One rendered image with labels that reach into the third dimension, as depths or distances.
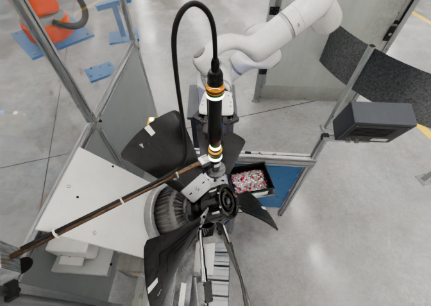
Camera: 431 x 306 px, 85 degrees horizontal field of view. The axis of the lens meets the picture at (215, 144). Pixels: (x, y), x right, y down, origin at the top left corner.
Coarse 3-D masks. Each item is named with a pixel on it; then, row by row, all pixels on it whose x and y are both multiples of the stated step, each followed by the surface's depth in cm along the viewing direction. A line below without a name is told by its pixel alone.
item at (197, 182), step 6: (198, 180) 78; (204, 180) 79; (192, 186) 78; (198, 186) 79; (204, 186) 79; (210, 186) 80; (186, 192) 78; (192, 192) 79; (198, 192) 79; (204, 192) 79; (192, 198) 79; (198, 198) 79
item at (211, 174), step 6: (204, 156) 74; (204, 162) 73; (210, 162) 74; (222, 162) 83; (204, 168) 74; (210, 168) 75; (222, 168) 81; (210, 174) 80; (216, 174) 80; (222, 174) 80
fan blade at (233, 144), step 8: (200, 128) 100; (200, 136) 98; (232, 136) 103; (200, 144) 97; (208, 144) 97; (224, 144) 98; (232, 144) 100; (240, 144) 102; (200, 152) 95; (224, 152) 96; (232, 152) 97; (240, 152) 99; (224, 160) 93; (232, 160) 94; (232, 168) 92
